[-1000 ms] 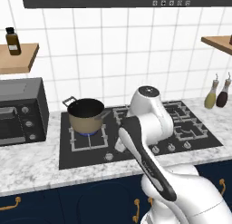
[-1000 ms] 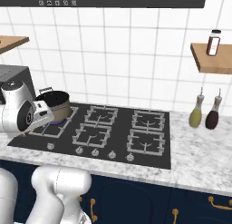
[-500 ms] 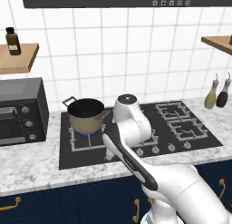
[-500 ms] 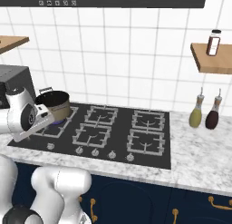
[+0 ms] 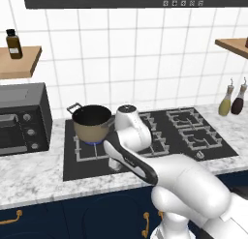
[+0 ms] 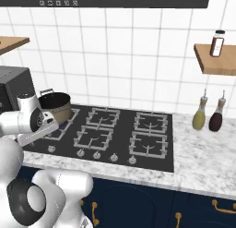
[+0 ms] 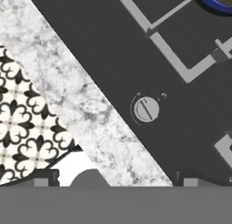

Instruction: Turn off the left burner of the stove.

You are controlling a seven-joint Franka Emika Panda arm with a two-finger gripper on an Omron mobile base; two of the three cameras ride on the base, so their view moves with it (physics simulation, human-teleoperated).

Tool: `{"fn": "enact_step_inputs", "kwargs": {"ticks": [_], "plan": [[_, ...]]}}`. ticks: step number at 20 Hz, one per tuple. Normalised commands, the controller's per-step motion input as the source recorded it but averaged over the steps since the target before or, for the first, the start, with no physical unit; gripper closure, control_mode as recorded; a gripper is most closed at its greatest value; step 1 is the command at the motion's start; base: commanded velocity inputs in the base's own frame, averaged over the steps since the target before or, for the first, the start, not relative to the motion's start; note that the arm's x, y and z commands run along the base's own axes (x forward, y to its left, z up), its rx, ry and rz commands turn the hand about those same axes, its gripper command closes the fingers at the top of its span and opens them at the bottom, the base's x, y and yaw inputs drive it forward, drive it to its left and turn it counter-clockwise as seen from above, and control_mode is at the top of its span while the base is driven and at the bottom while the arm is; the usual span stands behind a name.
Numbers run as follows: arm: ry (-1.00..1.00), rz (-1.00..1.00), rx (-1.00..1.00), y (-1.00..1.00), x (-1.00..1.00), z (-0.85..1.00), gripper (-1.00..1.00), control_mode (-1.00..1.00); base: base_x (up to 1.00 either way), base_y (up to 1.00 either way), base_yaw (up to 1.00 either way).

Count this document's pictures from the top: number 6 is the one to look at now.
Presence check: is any yellow-green oil bottle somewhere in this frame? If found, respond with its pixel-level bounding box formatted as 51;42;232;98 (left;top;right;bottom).
192;89;209;131

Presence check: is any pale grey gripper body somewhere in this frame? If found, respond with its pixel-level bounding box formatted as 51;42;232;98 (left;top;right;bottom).
17;120;60;148

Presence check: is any steel cooking pot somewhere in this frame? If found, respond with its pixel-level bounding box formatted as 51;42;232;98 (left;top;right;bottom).
38;88;75;126

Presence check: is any dark red vinegar bottle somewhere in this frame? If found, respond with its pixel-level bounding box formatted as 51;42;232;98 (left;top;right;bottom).
208;90;228;133

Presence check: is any brown spice bottle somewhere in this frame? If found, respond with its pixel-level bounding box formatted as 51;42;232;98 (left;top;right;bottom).
209;30;227;58

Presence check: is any black gas hob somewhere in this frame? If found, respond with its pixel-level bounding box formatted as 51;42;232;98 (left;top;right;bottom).
22;103;175;174

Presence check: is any navy cupboard door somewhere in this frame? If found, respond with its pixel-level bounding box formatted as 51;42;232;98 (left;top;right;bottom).
174;190;236;228
80;176;177;228

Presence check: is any wooden wall shelf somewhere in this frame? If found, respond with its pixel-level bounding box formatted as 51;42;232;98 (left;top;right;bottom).
0;35;31;56
194;42;236;77

